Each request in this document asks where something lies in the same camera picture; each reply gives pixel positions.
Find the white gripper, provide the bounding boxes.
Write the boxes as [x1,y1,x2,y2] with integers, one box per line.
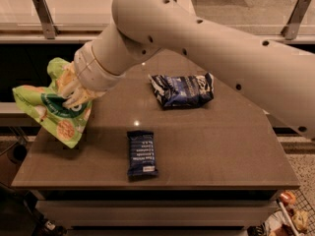
[57,42,125,109]

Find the green rice chip bag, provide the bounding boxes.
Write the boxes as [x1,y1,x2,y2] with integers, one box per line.
[12,58,92,148]

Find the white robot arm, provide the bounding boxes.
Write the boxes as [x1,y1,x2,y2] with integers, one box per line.
[58,0,315,140]

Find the dark blue snack bag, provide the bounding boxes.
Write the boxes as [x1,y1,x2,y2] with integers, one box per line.
[149,73,214,108]

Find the dark blue snack bar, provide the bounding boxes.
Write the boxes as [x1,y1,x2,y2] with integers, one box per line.
[127,130,158,176]

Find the glass railing panel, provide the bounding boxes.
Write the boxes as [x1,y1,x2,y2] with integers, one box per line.
[0,0,315,31]

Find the left metal rail bracket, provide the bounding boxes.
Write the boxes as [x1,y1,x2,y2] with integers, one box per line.
[32,0,58,39]

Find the metal rail bracket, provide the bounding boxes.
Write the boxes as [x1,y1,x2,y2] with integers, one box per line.
[281,0,312,40]
[32,0,58,39]

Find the right metal rail bracket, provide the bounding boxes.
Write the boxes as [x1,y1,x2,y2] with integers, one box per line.
[281,0,312,40]

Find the wire basket with groceries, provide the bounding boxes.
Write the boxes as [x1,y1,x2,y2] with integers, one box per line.
[247,190,315,236]

